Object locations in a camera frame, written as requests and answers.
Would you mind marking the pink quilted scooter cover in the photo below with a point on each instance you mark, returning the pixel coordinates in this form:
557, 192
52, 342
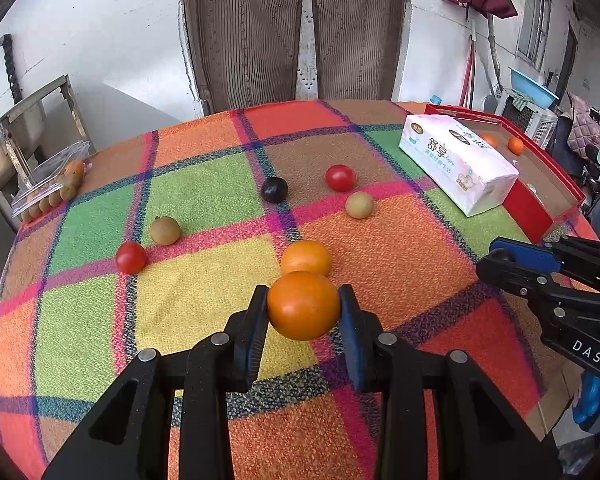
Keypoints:
585, 128

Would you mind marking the red handled broom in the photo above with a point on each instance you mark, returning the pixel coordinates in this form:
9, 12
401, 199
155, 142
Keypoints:
468, 89

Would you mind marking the clear plastic fruit box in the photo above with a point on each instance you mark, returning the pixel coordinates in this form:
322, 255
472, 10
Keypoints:
52, 183

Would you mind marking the brown corduroy trousers person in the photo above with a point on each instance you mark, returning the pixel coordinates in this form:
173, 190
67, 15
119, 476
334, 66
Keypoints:
252, 52

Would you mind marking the colourful plaid tablecloth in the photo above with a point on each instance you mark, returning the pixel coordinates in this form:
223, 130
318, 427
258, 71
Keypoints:
70, 321

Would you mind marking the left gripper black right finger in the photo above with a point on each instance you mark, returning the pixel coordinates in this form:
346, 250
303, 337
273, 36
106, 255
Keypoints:
440, 406

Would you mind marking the red cardboard tray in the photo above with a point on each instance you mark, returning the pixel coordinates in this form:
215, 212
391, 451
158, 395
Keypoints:
544, 197

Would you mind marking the brown kiwi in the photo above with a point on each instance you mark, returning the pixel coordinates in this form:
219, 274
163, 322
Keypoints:
165, 231

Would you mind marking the dark purple plum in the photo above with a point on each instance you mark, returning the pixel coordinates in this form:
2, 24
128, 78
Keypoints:
274, 190

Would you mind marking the orange mandarin in tray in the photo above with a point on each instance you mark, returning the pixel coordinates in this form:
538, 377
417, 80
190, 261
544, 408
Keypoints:
489, 140

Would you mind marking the orange mandarin with stem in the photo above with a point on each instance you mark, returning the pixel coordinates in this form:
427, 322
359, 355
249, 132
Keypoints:
515, 146

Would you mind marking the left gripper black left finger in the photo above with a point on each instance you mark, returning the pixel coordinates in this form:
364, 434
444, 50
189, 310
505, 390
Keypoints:
126, 433

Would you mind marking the white air conditioner unit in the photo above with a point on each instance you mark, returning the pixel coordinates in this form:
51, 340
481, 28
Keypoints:
535, 122

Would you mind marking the yellow-green round fruit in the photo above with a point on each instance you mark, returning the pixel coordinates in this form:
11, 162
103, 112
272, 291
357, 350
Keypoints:
359, 205

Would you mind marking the orange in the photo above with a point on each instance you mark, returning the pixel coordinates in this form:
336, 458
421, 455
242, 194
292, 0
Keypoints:
306, 255
303, 305

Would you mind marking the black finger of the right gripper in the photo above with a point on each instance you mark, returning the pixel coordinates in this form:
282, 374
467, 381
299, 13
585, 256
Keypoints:
574, 257
538, 289

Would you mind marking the red tomato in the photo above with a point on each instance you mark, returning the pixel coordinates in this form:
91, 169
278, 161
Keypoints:
341, 178
130, 258

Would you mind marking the white pink tissue pack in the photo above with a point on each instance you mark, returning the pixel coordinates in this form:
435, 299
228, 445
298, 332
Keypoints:
475, 176

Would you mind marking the light blue plastic basin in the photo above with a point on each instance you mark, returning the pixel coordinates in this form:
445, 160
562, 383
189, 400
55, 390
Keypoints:
539, 95

